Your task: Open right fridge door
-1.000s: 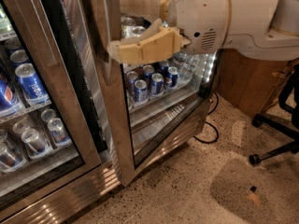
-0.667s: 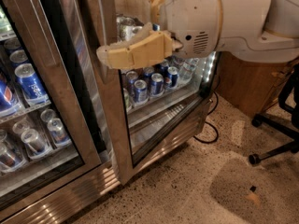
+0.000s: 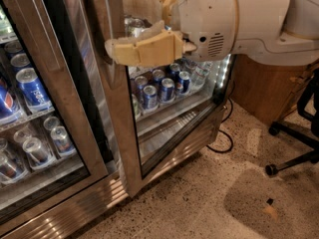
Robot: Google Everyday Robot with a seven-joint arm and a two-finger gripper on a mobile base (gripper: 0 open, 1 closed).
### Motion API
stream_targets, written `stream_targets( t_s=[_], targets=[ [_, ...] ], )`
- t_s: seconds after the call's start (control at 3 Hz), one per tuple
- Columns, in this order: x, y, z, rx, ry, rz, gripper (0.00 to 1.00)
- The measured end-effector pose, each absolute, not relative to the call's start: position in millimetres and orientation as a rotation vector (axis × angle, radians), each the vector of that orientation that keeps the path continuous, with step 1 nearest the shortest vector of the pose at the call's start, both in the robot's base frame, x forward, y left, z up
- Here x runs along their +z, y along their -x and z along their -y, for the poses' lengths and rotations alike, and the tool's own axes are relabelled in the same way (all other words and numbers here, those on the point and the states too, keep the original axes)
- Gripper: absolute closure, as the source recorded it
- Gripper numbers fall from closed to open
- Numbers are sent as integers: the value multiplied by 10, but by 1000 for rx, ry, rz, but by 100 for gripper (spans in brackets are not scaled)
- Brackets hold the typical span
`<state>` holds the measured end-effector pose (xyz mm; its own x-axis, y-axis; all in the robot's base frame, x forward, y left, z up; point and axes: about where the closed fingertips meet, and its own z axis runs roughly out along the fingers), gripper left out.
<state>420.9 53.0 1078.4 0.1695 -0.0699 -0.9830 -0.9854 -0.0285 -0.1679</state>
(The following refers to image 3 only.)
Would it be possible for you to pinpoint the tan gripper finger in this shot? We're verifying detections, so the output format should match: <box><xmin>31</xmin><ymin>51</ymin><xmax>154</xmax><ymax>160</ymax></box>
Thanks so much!
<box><xmin>123</xmin><ymin>0</ymin><xmax>178</xmax><ymax>25</ymax></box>
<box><xmin>105</xmin><ymin>21</ymin><xmax>197</xmax><ymax>68</ymax></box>

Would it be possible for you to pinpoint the glass fridge door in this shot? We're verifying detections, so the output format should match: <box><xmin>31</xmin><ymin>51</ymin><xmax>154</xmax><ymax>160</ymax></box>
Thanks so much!
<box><xmin>0</xmin><ymin>0</ymin><xmax>109</xmax><ymax>232</ymax></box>
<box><xmin>59</xmin><ymin>0</ymin><xmax>235</xmax><ymax>197</ymax></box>

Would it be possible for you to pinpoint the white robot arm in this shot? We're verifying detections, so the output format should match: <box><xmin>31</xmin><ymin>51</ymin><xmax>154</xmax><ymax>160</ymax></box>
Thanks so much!
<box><xmin>105</xmin><ymin>0</ymin><xmax>319</xmax><ymax>67</ymax></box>

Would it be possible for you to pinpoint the clear water bottle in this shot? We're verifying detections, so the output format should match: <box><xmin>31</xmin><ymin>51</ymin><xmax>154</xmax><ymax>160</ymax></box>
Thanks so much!
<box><xmin>191</xmin><ymin>61</ymin><xmax>212</xmax><ymax>87</ymax></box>

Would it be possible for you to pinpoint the blue can bottom shelf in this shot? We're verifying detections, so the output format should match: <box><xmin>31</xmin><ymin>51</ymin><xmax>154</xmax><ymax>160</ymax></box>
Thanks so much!
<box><xmin>143</xmin><ymin>85</ymin><xmax>158</xmax><ymax>110</ymax></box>

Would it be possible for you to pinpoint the wooden counter cabinet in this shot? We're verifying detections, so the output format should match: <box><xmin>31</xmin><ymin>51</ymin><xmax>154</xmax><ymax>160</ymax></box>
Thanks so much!
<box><xmin>231</xmin><ymin>55</ymin><xmax>319</xmax><ymax>125</ymax></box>

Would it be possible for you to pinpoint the blue pepsi can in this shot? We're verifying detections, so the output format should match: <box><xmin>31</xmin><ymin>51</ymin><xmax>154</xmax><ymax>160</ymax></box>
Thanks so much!
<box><xmin>0</xmin><ymin>85</ymin><xmax>19</xmax><ymax>119</ymax></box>
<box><xmin>16</xmin><ymin>68</ymin><xmax>50</xmax><ymax>106</ymax></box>

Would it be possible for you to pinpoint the black chair base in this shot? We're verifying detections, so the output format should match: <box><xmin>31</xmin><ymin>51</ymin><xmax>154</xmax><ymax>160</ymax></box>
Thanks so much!
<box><xmin>265</xmin><ymin>70</ymin><xmax>319</xmax><ymax>177</ymax></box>

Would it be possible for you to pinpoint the silver can lower left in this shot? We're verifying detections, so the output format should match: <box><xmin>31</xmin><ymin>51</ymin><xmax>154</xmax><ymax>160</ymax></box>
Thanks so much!
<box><xmin>23</xmin><ymin>137</ymin><xmax>49</xmax><ymax>164</ymax></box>

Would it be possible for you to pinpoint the front blue pepsi can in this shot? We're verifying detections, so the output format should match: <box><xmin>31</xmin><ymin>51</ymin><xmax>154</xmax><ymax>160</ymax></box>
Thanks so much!
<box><xmin>0</xmin><ymin>85</ymin><xmax>19</xmax><ymax>119</ymax></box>

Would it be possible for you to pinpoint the black power cable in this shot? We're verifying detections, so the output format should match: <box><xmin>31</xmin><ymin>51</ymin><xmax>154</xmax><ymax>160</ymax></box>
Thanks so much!
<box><xmin>205</xmin><ymin>98</ymin><xmax>235</xmax><ymax>154</ymax></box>

